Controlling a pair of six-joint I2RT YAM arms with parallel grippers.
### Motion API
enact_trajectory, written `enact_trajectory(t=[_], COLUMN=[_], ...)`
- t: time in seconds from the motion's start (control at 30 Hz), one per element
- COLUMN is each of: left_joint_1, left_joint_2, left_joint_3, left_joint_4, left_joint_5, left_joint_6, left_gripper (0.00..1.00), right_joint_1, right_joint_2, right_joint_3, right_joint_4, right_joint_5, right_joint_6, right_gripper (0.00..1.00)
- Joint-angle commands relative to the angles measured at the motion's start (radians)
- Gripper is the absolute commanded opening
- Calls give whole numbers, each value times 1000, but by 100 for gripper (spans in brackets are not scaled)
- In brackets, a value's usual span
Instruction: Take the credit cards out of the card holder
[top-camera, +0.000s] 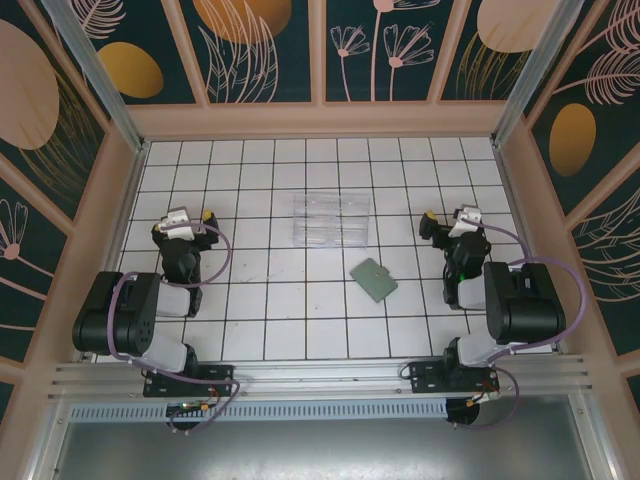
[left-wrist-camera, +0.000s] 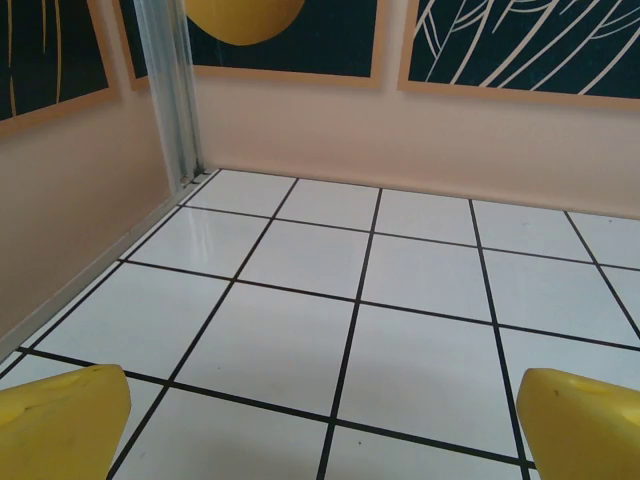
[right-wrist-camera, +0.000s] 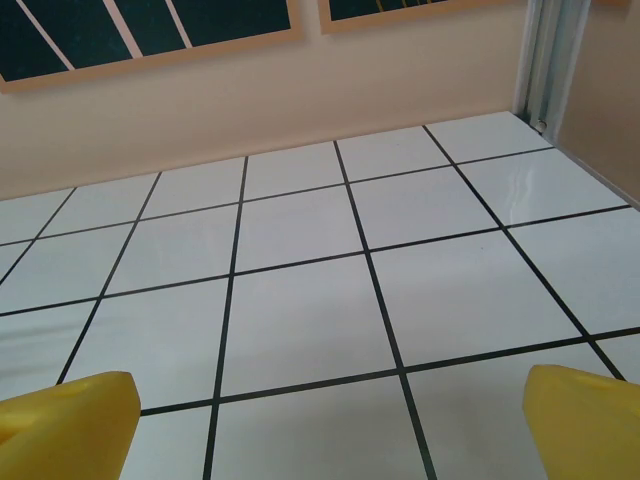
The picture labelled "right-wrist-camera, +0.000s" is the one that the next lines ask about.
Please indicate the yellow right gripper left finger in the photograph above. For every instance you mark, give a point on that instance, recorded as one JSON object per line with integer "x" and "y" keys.
{"x": 65, "y": 430}

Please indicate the aluminium corner post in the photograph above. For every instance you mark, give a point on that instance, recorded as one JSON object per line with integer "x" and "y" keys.
{"x": 545, "y": 60}

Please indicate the teal panel with gold lines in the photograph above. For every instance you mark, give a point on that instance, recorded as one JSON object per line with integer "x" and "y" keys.
{"x": 450, "y": 7}

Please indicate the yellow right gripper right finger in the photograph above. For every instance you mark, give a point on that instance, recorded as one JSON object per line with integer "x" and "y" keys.
{"x": 585, "y": 430}

